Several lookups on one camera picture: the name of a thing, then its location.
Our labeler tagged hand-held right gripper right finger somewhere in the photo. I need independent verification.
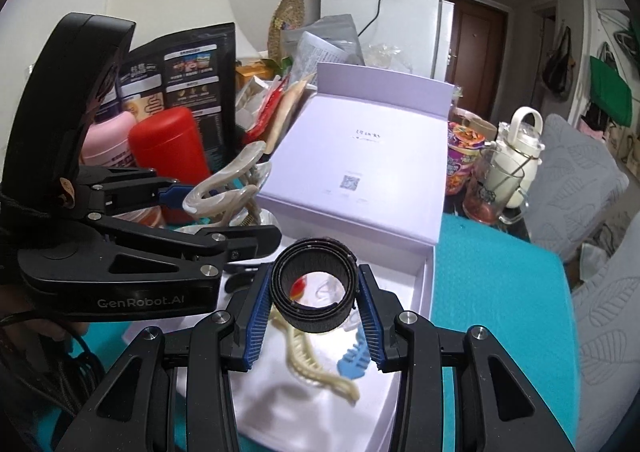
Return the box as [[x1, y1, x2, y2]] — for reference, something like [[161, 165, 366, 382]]
[[356, 264, 576, 452]]

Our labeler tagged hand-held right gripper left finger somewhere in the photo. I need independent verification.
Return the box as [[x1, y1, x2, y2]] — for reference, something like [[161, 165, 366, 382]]
[[55, 263, 276, 452]]

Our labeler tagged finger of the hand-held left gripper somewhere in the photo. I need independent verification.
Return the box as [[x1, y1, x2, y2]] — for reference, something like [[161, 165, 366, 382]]
[[60, 167, 201, 223], [82, 212, 282, 267]]

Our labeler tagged beige marbled hair claw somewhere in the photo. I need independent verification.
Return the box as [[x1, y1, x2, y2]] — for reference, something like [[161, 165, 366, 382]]
[[181, 141, 277, 233]]

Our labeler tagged blue fishbone hair clip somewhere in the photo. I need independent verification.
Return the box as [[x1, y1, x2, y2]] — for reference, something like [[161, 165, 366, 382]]
[[336, 324, 373, 378]]

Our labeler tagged black velcro strap roll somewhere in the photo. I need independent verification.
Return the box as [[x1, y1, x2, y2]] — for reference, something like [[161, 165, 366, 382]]
[[270, 236, 360, 334]]

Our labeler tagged clear plastic hair clip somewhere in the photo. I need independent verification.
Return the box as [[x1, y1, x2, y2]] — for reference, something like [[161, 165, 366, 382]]
[[314, 274, 362, 333]]

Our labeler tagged cream hair claw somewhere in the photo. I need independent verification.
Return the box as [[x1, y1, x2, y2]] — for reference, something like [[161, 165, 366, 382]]
[[267, 309, 361, 403]]

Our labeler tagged pale lavender gift box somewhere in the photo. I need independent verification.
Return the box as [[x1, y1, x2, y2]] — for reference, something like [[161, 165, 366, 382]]
[[220, 62, 453, 452]]

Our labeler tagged red canister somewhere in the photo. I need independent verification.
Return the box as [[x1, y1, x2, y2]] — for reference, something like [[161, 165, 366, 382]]
[[128, 107, 210, 180]]

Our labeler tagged pink canister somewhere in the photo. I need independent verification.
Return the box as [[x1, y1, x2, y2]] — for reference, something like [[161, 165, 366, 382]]
[[80, 111, 138, 168]]

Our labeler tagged black printed snack bag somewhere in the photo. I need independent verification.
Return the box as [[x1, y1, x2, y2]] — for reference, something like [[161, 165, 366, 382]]
[[117, 22, 237, 168]]

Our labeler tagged teal bubble mat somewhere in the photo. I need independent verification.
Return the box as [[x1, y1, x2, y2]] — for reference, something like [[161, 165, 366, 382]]
[[15, 217, 583, 452]]

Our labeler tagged kraft paper pouch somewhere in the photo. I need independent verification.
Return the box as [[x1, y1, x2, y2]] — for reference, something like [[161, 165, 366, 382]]
[[265, 77, 313, 153]]

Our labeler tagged glass mug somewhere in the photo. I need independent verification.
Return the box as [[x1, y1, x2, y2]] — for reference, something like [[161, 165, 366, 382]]
[[462, 147, 531, 227]]

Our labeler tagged purple instant noodle cup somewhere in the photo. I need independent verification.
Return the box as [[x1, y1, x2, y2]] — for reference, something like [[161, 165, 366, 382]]
[[446, 121, 488, 197]]

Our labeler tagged woven straw fan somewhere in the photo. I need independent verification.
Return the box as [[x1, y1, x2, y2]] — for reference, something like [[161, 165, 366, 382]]
[[267, 0, 306, 65]]

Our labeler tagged beige mug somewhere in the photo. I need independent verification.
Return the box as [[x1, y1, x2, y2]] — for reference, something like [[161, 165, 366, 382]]
[[462, 116, 498, 138]]

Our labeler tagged grey plastic bag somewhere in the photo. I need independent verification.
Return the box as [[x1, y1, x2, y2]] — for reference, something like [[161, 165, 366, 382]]
[[280, 14, 366, 65]]

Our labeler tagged crumpled clear plastic bag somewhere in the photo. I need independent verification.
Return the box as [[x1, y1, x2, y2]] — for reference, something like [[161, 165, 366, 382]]
[[362, 43, 403, 70]]

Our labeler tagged grey leaf-pattern covered chair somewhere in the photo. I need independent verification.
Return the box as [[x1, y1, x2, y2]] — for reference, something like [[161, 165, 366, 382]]
[[527, 113, 631, 263], [570, 212, 640, 452]]

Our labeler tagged white refrigerator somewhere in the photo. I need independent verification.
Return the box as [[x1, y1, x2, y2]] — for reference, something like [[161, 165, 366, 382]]
[[320, 0, 456, 83]]

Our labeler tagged brown door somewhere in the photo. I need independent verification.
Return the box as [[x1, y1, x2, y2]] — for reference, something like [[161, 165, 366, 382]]
[[448, 0, 511, 115]]

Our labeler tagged black hanging bag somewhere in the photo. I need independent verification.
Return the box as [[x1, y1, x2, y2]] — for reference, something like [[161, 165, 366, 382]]
[[542, 26, 573, 100]]

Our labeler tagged green tote bag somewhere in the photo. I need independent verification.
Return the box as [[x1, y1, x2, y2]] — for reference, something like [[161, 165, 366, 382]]
[[589, 54, 633, 125]]

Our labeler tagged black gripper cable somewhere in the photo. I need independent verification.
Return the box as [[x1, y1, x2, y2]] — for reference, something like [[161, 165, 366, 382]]
[[0, 312, 108, 413]]

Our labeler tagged white handled water bottle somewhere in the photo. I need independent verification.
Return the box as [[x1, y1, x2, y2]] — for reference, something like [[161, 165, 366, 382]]
[[492, 106, 546, 210]]

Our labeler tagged black power cord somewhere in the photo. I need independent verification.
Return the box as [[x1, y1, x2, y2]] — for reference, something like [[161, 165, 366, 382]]
[[357, 0, 396, 40]]

